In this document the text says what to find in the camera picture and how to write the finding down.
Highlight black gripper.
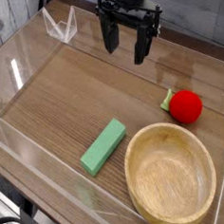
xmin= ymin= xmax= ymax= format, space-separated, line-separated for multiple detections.
xmin=97 ymin=0 xmax=162 ymax=65

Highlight red plush fruit green leaf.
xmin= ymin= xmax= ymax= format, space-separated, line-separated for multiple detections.
xmin=160 ymin=89 xmax=203 ymax=124

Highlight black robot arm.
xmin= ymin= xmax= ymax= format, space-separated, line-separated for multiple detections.
xmin=95 ymin=0 xmax=162 ymax=65

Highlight clear acrylic tray walls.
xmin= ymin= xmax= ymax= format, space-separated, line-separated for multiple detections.
xmin=0 ymin=2 xmax=224 ymax=224

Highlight green rectangular block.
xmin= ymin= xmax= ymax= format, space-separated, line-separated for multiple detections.
xmin=80 ymin=119 xmax=126 ymax=177

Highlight wooden oval bowl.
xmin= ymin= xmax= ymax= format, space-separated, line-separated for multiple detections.
xmin=124 ymin=122 xmax=217 ymax=224

